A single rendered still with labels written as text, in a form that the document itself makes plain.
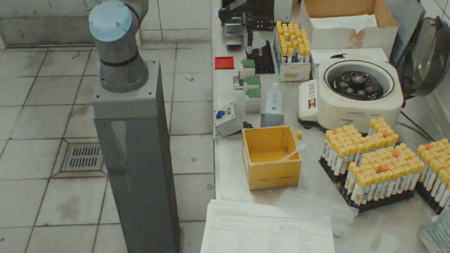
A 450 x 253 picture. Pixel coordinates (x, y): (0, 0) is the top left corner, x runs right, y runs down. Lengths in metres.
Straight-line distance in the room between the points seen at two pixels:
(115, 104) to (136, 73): 0.11
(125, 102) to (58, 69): 1.96
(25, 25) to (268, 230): 2.73
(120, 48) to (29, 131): 1.61
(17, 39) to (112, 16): 2.31
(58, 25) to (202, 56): 1.01
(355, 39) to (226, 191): 0.72
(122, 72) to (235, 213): 0.55
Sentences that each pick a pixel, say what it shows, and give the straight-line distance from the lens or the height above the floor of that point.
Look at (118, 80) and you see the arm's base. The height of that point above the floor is 0.99.
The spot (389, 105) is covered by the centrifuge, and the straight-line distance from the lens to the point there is 1.38.
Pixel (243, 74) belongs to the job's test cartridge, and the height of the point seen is 0.93.
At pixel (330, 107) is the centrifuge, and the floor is 0.98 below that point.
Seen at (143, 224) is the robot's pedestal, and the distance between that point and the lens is 1.88.
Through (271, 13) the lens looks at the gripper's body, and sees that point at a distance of 1.42.
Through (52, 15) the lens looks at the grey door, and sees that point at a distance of 3.46.
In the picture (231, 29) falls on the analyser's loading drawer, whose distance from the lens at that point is 1.77.
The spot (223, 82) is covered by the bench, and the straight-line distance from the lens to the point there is 1.58.
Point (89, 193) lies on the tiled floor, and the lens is 2.47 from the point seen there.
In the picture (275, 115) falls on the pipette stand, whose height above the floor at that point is 0.97.
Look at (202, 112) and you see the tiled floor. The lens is 2.82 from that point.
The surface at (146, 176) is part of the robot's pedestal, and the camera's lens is 1.67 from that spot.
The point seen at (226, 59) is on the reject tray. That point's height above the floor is 0.88.
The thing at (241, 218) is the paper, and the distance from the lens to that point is 1.16.
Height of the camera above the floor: 1.82
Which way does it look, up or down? 42 degrees down
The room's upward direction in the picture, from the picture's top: 1 degrees counter-clockwise
